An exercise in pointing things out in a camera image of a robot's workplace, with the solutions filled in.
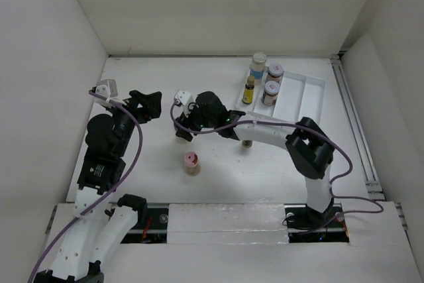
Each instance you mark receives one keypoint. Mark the black pepper grinder bottle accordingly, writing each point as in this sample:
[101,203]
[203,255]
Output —
[247,144]

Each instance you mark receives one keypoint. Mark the white divided organizer tray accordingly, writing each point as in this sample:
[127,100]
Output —
[299,96]

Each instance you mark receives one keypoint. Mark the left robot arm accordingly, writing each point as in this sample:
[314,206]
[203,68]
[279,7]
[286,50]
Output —
[79,252]

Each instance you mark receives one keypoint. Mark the white lid red logo jar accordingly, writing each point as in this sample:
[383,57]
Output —
[275,73]

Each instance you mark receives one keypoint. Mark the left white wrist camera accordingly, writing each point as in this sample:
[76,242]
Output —
[105,89]

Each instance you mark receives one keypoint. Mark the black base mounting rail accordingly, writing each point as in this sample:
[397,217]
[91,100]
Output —
[230,224]

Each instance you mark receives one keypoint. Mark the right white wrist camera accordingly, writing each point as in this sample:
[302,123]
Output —
[183,99]

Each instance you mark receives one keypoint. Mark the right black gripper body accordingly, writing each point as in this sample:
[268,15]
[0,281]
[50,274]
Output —
[198,120]

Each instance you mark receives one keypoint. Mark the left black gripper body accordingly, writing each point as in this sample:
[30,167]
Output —
[127,122]

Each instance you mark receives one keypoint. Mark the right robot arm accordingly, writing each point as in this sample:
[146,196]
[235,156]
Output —
[306,143]

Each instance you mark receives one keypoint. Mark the red logo dark jar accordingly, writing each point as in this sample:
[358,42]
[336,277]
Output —
[270,93]

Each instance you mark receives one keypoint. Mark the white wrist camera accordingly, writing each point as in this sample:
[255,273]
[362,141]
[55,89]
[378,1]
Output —
[183,99]
[105,89]

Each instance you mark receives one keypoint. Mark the blue label silver lid jar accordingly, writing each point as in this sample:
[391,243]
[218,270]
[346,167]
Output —
[258,66]

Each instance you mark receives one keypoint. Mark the yellow label brown cap bottle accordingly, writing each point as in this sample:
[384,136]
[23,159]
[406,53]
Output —
[248,92]

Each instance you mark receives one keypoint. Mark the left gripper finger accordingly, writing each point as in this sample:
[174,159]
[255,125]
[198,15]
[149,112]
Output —
[151,101]
[150,112]

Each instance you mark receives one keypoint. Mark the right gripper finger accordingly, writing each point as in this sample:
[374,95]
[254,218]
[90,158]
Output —
[180,123]
[184,135]

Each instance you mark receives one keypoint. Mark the pink lid spice jar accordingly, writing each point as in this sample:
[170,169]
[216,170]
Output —
[191,163]

